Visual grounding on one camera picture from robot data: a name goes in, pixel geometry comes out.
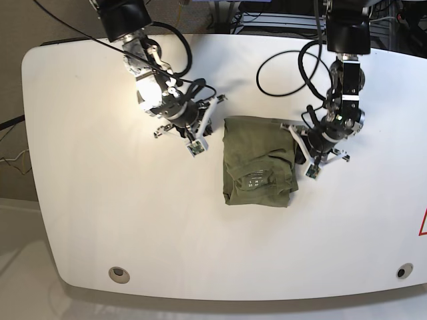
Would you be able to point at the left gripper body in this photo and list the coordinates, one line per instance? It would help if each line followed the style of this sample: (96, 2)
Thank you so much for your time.
(321, 142)

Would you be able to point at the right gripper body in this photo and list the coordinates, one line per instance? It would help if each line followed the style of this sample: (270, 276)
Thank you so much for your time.
(185, 118)

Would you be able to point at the olive green T-shirt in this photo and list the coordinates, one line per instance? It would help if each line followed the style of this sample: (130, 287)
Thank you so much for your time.
(259, 162)

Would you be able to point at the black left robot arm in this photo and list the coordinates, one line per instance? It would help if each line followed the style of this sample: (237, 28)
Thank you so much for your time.
(347, 60)

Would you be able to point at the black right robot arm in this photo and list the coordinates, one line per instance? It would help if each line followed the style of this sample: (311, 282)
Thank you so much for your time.
(158, 86)

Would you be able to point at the red warning triangle sticker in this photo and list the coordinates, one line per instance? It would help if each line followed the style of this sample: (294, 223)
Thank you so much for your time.
(423, 229)

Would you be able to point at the right table grommet hole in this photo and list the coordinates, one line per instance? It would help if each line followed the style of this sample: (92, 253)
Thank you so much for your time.
(405, 271)

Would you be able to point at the table grommet hole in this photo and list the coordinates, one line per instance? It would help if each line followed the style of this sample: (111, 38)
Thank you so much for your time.
(119, 275)
(405, 271)

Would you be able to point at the left table grommet hole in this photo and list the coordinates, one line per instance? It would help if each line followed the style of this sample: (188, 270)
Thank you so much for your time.
(119, 275)

